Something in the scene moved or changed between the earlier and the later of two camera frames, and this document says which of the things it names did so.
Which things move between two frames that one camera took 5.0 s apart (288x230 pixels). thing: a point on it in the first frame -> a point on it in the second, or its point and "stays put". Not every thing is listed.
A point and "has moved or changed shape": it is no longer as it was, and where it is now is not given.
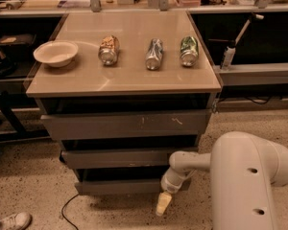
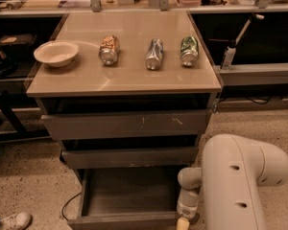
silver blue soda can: (154, 57) stays put
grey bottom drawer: (123, 180) has moved or changed shape
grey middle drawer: (142, 158) stays put
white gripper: (169, 185) -> (186, 209)
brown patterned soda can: (108, 50) stays put
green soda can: (189, 51) stays put
